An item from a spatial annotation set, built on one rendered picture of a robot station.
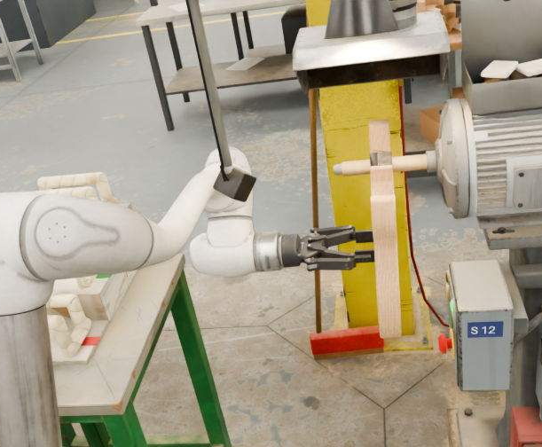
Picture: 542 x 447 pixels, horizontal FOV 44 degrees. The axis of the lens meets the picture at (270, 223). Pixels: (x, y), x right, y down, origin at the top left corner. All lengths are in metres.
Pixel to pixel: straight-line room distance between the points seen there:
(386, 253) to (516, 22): 0.53
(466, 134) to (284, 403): 1.60
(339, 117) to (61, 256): 1.57
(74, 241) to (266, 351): 2.07
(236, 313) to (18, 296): 2.19
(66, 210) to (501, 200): 0.85
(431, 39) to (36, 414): 0.96
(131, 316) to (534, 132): 1.02
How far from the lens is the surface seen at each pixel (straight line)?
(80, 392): 1.55
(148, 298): 1.75
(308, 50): 1.36
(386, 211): 1.23
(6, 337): 1.10
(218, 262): 1.47
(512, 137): 1.37
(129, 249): 1.00
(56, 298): 1.65
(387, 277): 1.33
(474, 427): 2.17
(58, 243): 0.94
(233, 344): 3.00
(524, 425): 1.74
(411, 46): 1.34
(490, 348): 1.30
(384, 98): 2.34
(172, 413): 2.78
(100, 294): 1.67
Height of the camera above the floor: 1.89
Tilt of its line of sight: 30 degrees down
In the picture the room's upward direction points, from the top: 11 degrees counter-clockwise
